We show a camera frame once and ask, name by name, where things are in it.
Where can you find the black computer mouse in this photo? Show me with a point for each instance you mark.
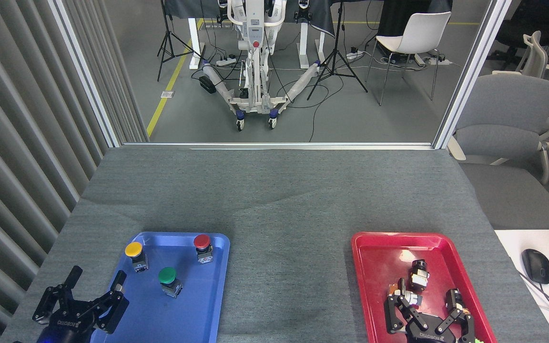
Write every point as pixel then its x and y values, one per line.
pixel 536 266

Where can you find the black fabric cover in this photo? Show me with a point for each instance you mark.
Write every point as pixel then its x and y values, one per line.
pixel 393 14

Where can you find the black orange switch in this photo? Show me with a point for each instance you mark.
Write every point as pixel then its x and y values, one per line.
pixel 467 312

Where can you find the white plastic chair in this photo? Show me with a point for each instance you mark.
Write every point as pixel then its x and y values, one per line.
pixel 422 33

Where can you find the orange white switch block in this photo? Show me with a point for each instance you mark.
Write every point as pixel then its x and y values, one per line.
pixel 415 299

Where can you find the white office chair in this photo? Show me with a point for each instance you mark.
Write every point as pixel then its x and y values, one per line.
pixel 536 57

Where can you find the red push button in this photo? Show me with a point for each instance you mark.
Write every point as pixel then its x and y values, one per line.
pixel 201 241

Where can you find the black tripod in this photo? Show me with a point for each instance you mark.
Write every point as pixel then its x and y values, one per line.
pixel 165 14
pixel 337 33

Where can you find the floor outlet plate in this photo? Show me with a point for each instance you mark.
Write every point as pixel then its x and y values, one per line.
pixel 167 94

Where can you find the white desk leg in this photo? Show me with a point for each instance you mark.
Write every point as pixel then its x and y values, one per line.
pixel 304 45
pixel 194 43

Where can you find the silver frame rail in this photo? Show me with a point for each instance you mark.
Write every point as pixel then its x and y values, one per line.
pixel 279 145

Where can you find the blue plastic tray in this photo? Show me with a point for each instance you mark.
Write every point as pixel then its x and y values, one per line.
pixel 179 314

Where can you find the silver frame post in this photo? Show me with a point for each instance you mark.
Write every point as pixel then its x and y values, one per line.
pixel 84 71
pixel 470 71

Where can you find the grey office chair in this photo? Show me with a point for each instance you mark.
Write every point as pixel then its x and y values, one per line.
pixel 508 105

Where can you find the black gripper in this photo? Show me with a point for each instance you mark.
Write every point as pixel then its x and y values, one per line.
pixel 67 328
pixel 429 335

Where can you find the green push button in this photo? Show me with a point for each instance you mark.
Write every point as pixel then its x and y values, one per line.
pixel 167 275

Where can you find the white stand on wheels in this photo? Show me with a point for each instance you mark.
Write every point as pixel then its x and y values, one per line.
pixel 255 28

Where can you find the red plastic tray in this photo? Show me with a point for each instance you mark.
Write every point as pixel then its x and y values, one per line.
pixel 379 267

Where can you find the white side desk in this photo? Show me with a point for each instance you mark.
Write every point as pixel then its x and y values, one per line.
pixel 513 247

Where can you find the black table cloth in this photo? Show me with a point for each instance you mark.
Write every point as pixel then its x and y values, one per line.
pixel 322 19

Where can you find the white power strip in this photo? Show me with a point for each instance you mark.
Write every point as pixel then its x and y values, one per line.
pixel 355 55
pixel 225 61
pixel 439 60

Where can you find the black office chair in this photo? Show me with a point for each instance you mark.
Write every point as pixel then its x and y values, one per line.
pixel 522 24

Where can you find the yellow push button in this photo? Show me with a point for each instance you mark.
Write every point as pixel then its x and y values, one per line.
pixel 133 248

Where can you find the black power brick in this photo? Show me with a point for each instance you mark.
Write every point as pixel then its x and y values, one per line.
pixel 207 85

